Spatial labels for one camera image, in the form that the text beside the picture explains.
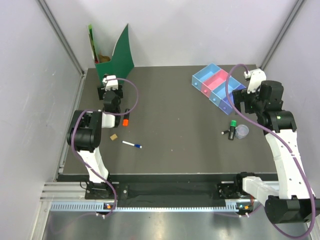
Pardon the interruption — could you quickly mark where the purple drawer box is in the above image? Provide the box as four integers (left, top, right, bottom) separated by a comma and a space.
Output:
219, 84, 246, 115

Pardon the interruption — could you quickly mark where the light blue drawer box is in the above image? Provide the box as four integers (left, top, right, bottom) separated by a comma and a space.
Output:
191, 63, 221, 91

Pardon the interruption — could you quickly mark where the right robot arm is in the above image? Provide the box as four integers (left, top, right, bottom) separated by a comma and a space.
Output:
232, 80, 320, 224

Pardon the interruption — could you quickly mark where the black white pen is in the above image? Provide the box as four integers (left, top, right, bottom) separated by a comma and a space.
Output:
221, 129, 230, 135

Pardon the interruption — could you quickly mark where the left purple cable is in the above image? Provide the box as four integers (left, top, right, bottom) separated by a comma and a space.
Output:
70, 77, 140, 218

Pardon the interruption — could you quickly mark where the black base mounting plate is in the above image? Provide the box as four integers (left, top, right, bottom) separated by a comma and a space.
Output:
85, 181, 249, 201

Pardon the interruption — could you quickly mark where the blue white pen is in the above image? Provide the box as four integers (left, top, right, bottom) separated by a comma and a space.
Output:
122, 140, 142, 149

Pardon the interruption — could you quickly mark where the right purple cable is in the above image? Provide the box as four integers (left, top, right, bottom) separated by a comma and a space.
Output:
226, 63, 316, 237

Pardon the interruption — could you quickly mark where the grey slotted cable duct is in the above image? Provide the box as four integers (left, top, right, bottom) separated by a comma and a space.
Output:
50, 199, 251, 213

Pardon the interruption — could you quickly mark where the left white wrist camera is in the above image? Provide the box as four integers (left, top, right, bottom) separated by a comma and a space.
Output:
102, 74, 119, 92

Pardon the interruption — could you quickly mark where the clear round clip container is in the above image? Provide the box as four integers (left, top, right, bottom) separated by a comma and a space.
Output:
235, 124, 250, 139

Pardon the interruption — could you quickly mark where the purple cable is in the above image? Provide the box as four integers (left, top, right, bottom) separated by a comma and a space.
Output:
70, 77, 140, 218
226, 63, 316, 237

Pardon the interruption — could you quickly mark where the green lever arch binder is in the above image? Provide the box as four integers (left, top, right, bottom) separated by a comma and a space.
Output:
87, 24, 135, 84

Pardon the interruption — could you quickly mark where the small cork block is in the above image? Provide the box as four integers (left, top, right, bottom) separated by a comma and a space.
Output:
110, 134, 118, 141

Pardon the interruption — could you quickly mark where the orange highlighter marker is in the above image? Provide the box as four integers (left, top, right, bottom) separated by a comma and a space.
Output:
122, 108, 130, 127

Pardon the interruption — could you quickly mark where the pink drawer box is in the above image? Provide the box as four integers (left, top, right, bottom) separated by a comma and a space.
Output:
200, 69, 228, 98

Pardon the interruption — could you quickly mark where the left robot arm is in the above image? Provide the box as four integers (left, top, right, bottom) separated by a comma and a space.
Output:
66, 85, 123, 199

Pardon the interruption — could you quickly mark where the green highlighter marker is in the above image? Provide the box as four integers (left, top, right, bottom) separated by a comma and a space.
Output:
228, 120, 237, 141

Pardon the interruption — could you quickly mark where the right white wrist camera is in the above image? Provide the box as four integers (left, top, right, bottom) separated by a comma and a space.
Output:
243, 68, 267, 94

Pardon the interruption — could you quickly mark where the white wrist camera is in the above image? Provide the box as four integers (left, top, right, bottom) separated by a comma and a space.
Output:
243, 68, 267, 94
102, 74, 119, 92

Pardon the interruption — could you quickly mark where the teal blue drawer box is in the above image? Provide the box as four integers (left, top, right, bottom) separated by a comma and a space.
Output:
209, 76, 241, 107

